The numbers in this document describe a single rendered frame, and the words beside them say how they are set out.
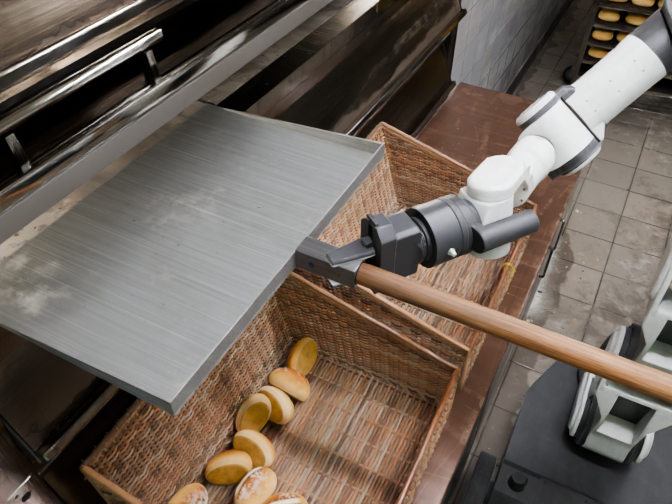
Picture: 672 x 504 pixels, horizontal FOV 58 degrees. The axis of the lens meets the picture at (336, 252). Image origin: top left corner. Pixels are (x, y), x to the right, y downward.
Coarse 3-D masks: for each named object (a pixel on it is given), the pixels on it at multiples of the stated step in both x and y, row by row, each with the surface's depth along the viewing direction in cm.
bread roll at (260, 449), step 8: (240, 432) 125; (248, 432) 124; (256, 432) 124; (240, 440) 124; (248, 440) 123; (256, 440) 122; (264, 440) 123; (240, 448) 124; (248, 448) 123; (256, 448) 122; (264, 448) 122; (272, 448) 123; (256, 456) 122; (264, 456) 121; (272, 456) 122; (256, 464) 122; (264, 464) 121
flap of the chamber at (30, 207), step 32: (224, 0) 96; (256, 0) 94; (320, 0) 94; (192, 32) 87; (224, 32) 85; (288, 32) 88; (128, 64) 80; (160, 64) 79; (224, 64) 78; (32, 96) 76; (96, 96) 74; (192, 96) 74; (32, 128) 69; (64, 128) 68; (128, 128) 66; (0, 160) 64; (96, 160) 64; (32, 192) 58; (64, 192) 61; (0, 224) 56
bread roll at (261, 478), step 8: (248, 472) 118; (256, 472) 118; (264, 472) 118; (272, 472) 120; (240, 480) 117; (248, 480) 116; (256, 480) 116; (264, 480) 117; (272, 480) 118; (240, 488) 116; (248, 488) 115; (256, 488) 116; (264, 488) 116; (272, 488) 117; (240, 496) 115; (248, 496) 115; (256, 496) 115; (264, 496) 116
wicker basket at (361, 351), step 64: (256, 320) 132; (320, 320) 137; (256, 384) 136; (320, 384) 139; (384, 384) 139; (448, 384) 123; (128, 448) 105; (192, 448) 120; (320, 448) 128; (384, 448) 128
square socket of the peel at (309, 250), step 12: (312, 240) 82; (300, 252) 81; (312, 252) 81; (324, 252) 81; (300, 264) 82; (312, 264) 81; (324, 264) 80; (348, 264) 79; (360, 264) 79; (324, 276) 81; (336, 276) 80; (348, 276) 79
